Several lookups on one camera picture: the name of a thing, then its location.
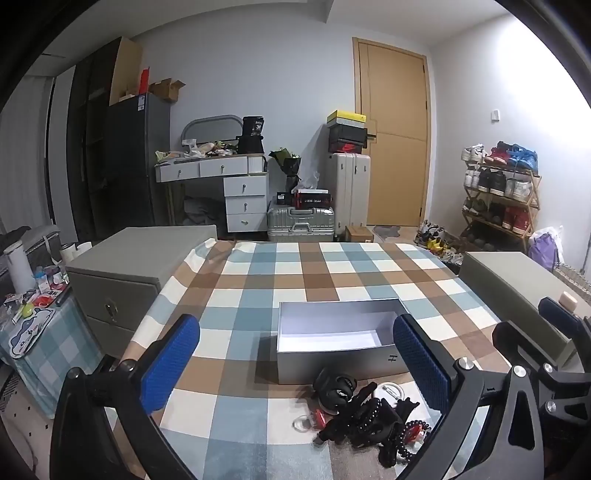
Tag white upright suitcase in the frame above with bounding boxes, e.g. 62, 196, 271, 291
330, 153, 371, 239

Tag yellow shoe box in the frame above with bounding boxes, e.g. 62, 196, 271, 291
327, 110, 368, 126

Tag purple bag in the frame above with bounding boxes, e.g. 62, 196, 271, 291
529, 226, 565, 273

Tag grey cabinet plain side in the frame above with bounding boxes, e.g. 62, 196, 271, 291
459, 251, 591, 366

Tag black bat-shaped hair clip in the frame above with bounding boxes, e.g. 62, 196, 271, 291
344, 381, 378, 407
396, 399, 422, 422

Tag dark wardrobe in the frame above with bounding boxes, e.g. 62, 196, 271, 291
65, 44, 122, 241

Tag black wrist watch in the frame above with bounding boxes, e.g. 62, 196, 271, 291
313, 367, 360, 411

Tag wooden door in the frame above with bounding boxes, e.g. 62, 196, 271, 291
353, 37, 432, 228

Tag checked plaid tablecloth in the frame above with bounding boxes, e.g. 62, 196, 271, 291
121, 237, 504, 480

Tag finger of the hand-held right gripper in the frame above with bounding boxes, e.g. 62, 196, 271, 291
492, 319, 591, 421
538, 296, 591, 365

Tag white paper rolls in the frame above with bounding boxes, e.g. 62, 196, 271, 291
60, 241, 93, 264

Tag silver ribbed suitcase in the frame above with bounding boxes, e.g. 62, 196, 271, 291
267, 206, 336, 243

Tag clear red small clip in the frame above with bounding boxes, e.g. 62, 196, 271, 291
292, 408, 327, 433

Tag black bag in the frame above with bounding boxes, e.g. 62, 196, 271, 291
236, 115, 267, 156

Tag wooden shoe rack with shoes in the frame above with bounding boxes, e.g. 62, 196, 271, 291
462, 143, 540, 232

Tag white curtain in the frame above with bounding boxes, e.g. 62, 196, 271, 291
0, 76, 77, 241

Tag cloud-shaped white mat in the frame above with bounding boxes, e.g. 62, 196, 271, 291
7, 307, 57, 359

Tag grey arched mirror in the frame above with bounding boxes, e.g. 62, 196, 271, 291
181, 115, 243, 151

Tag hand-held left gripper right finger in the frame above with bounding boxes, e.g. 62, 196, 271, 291
392, 313, 548, 480

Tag red and black bead bracelet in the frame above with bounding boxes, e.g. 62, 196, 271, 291
379, 418, 433, 465

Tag blue plaid covered side table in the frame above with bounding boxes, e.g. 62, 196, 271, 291
0, 291, 105, 419

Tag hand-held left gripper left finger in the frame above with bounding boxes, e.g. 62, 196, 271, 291
50, 314, 201, 480

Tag grey folded bedding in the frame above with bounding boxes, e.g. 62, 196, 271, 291
182, 196, 227, 227

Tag open cardboard box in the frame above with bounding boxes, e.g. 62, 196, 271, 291
148, 78, 187, 103

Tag silver grey box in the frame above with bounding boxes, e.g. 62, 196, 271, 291
276, 298, 416, 386

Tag white plastic bag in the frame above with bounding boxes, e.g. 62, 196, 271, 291
298, 159, 322, 190

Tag grey cabinet with drawers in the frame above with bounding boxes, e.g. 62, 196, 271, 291
65, 224, 218, 361

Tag dark grey fridge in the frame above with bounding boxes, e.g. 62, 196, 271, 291
104, 92, 173, 228

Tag flat cardboard sheet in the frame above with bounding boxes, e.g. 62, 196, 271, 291
108, 37, 143, 107

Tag dark wrapped flower bouquet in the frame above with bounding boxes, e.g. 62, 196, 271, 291
269, 148, 302, 193

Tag black box red stripe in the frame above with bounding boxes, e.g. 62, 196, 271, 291
295, 188, 332, 209

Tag clutter of small colourful packets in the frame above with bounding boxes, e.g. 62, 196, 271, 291
0, 263, 73, 324

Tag white bottle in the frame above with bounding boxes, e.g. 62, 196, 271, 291
4, 242, 37, 294

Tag pile of shoes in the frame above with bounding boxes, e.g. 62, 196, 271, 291
414, 220, 465, 265

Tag white dressing table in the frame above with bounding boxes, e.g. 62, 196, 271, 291
154, 154, 270, 234

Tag clutter of small desk things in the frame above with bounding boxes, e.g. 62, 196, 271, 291
156, 141, 241, 165

